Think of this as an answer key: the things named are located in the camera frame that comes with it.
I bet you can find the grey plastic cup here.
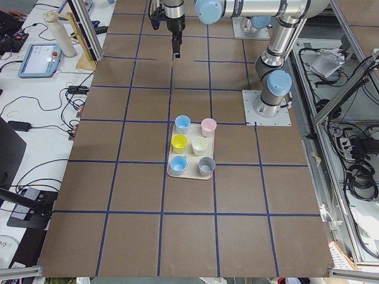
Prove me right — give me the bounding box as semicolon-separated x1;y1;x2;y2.
198;157;216;176

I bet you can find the white cylindrical bottle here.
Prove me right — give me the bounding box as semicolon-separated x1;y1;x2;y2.
43;10;76;58

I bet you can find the pink plastic cup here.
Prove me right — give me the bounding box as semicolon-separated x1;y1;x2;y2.
201;118;217;137

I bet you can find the cream plastic cup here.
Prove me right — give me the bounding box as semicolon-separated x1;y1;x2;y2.
191;137;208;156

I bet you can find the blue teach pendant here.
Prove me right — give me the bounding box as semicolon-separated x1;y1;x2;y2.
18;44;62;79

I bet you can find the wooden mug tree stand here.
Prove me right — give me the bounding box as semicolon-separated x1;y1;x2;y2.
58;12;96;71

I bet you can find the yellow plastic cup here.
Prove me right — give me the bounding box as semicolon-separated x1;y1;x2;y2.
171;134;188;154

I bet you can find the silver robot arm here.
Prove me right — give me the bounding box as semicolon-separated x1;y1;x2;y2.
195;0;330;118
163;0;185;58

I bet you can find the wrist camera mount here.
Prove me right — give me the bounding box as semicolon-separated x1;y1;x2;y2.
149;2;164;31

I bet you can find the aluminium frame post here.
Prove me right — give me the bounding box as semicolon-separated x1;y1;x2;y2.
68;0;104;62

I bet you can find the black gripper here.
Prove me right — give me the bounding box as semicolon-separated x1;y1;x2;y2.
172;31;182;58

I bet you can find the light blue plastic cup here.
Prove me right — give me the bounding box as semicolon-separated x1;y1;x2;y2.
169;155;188;176

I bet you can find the black power adapter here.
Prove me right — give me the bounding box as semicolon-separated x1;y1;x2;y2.
8;121;32;132

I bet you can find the cream plastic tray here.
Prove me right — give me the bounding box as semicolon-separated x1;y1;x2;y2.
167;124;214;180

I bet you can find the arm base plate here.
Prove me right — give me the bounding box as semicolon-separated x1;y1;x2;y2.
242;90;292;127
232;16;272;40

